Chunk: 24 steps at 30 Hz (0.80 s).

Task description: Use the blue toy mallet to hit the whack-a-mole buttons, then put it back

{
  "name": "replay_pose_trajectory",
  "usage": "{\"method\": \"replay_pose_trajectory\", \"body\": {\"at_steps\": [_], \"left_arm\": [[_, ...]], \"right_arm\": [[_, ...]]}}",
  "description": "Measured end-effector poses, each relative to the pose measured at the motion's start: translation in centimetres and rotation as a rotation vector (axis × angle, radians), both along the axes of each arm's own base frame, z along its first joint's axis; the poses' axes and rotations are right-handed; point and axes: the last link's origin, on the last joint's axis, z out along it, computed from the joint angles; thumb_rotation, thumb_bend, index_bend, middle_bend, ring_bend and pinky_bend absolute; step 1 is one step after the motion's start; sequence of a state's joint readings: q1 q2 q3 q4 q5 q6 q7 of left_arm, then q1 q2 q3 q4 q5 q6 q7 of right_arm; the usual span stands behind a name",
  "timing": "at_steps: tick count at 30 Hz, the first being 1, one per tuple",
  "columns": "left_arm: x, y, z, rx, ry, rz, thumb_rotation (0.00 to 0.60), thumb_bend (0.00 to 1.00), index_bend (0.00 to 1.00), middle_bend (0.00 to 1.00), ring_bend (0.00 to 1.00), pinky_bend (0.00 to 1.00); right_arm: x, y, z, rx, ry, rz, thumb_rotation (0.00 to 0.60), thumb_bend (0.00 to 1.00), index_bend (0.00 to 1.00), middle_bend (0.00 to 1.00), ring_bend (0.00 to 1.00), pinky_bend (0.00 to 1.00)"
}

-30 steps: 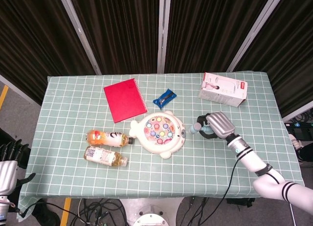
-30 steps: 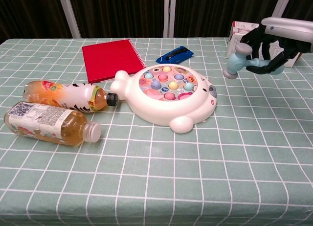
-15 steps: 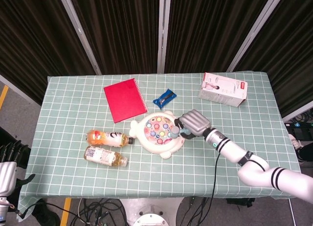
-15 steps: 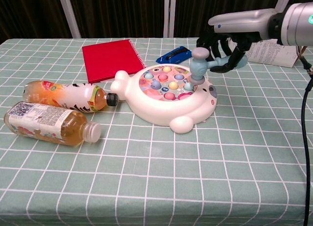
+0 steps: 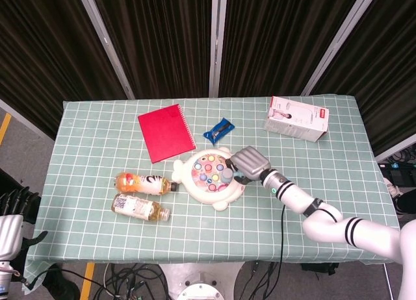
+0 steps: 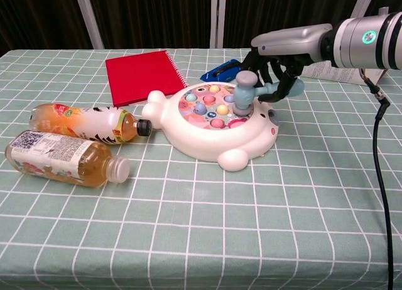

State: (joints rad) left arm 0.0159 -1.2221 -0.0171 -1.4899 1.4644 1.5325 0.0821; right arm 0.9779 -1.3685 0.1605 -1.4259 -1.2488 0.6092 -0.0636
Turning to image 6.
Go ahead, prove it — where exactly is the aluminium screen post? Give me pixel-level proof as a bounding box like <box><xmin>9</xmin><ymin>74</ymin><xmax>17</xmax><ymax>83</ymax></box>
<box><xmin>350</xmin><ymin>0</ymin><xmax>378</xmax><ymax>19</ymax></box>
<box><xmin>73</xmin><ymin>0</ymin><xmax>104</xmax><ymax>50</ymax></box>
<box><xmin>209</xmin><ymin>0</ymin><xmax>226</xmax><ymax>49</ymax></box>

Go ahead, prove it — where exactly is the white cap tea bottle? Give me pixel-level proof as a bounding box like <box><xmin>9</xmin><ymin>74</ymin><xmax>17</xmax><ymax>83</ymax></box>
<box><xmin>4</xmin><ymin>130</ymin><xmax>131</xmax><ymax>188</ymax></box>

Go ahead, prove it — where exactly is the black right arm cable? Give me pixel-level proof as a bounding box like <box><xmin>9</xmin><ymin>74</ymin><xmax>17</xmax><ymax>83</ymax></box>
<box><xmin>361</xmin><ymin>68</ymin><xmax>395</xmax><ymax>290</ymax></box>

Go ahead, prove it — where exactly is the white fish toy game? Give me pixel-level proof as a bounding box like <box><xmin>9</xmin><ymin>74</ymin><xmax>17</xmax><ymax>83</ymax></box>
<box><xmin>141</xmin><ymin>83</ymin><xmax>280</xmax><ymax>172</ymax></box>

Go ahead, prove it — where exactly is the red spiral notebook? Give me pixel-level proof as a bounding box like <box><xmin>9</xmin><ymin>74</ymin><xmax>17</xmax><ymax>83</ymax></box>
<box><xmin>105</xmin><ymin>50</ymin><xmax>190</xmax><ymax>108</ymax></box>

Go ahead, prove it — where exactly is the small teal handheld device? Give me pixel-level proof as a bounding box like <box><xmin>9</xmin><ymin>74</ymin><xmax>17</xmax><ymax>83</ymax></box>
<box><xmin>231</xmin><ymin>70</ymin><xmax>306</xmax><ymax>117</ymax></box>

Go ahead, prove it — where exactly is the black cap tea bottle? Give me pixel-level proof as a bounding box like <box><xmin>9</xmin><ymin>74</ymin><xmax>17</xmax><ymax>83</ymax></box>
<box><xmin>28</xmin><ymin>103</ymin><xmax>153</xmax><ymax>146</ymax></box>

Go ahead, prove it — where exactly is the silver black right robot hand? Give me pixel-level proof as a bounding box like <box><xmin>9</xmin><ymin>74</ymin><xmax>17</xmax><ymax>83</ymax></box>
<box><xmin>241</xmin><ymin>23</ymin><xmax>334</xmax><ymax>104</ymax></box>

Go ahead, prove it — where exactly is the green checked tablecloth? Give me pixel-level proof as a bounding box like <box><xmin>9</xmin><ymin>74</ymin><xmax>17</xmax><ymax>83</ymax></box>
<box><xmin>0</xmin><ymin>48</ymin><xmax>402</xmax><ymax>290</ymax></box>

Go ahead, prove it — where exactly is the white cardboard product box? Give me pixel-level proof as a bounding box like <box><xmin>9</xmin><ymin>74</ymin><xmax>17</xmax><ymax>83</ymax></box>
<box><xmin>301</xmin><ymin>62</ymin><xmax>389</xmax><ymax>85</ymax></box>

